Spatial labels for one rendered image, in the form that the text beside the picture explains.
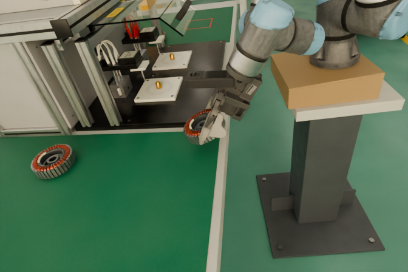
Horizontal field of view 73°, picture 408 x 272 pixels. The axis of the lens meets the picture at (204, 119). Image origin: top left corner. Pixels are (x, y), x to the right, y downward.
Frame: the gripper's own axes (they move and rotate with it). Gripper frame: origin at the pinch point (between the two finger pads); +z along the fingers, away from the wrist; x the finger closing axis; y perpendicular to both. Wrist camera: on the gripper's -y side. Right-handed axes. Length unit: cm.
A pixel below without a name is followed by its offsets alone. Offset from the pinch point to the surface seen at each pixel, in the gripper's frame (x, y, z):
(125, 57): 25.6, -29.7, 5.4
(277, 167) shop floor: 60, 63, 59
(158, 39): 50, -24, 7
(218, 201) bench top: -18.5, 8.2, 3.6
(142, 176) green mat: -11.8, -9.6, 13.5
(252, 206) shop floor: 33, 50, 66
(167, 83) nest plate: 30.8, -13.8, 12.3
